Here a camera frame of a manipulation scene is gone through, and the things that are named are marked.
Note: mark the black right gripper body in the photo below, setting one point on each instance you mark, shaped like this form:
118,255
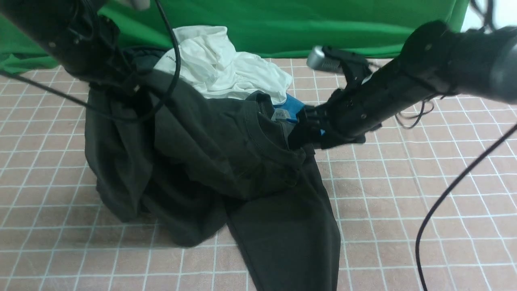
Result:
368,99

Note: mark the dark teal shirt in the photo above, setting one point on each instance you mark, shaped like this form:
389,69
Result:
143,58

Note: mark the dark gray long-sleeve shirt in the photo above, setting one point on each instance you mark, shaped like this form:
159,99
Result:
200,164

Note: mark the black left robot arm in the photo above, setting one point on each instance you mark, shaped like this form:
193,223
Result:
74,34

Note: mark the blue shirt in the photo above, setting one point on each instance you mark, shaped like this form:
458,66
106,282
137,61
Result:
288,113

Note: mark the green backdrop cloth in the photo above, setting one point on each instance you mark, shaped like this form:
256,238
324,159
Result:
269,28

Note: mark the pink checkered tablecloth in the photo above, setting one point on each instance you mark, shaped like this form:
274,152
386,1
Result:
56,236

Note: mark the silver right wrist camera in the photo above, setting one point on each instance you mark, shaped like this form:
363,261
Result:
335,60

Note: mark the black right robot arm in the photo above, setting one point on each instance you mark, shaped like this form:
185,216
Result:
434,61

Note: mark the white shirt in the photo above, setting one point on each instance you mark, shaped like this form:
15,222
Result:
210,63

